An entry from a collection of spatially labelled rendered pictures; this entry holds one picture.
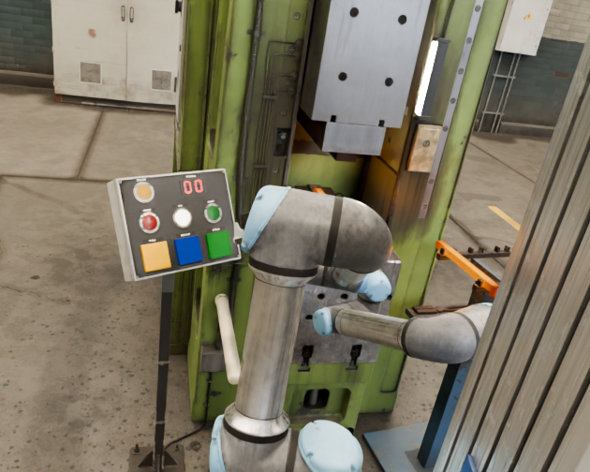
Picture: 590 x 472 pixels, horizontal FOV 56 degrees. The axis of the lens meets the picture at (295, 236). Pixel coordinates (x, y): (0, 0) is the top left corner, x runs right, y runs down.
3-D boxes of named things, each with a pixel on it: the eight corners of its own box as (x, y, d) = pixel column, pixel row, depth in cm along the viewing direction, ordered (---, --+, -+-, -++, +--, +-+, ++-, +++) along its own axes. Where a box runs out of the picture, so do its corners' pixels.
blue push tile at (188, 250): (203, 260, 160) (198, 234, 159) (179, 265, 155) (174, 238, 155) (200, 261, 161) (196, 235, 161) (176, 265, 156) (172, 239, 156)
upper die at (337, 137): (380, 155, 179) (386, 127, 175) (321, 151, 174) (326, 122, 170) (343, 121, 215) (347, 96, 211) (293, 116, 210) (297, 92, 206)
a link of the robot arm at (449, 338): (445, 379, 118) (312, 341, 159) (478, 366, 124) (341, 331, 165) (441, 327, 117) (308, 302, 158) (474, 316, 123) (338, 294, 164)
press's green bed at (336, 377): (352, 449, 232) (375, 361, 212) (265, 455, 222) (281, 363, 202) (319, 364, 280) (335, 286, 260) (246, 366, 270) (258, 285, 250)
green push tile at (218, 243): (232, 254, 166) (228, 230, 165) (210, 258, 161) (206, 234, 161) (229, 254, 167) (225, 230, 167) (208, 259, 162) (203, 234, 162)
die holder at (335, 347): (376, 362, 212) (403, 261, 193) (280, 364, 202) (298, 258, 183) (336, 286, 260) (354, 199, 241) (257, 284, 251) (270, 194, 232)
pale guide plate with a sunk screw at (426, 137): (430, 172, 200) (442, 126, 192) (407, 170, 197) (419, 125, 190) (427, 170, 201) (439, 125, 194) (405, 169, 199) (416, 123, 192)
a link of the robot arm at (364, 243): (415, 199, 85) (371, 258, 133) (346, 187, 86) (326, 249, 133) (405, 272, 83) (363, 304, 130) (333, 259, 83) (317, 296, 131)
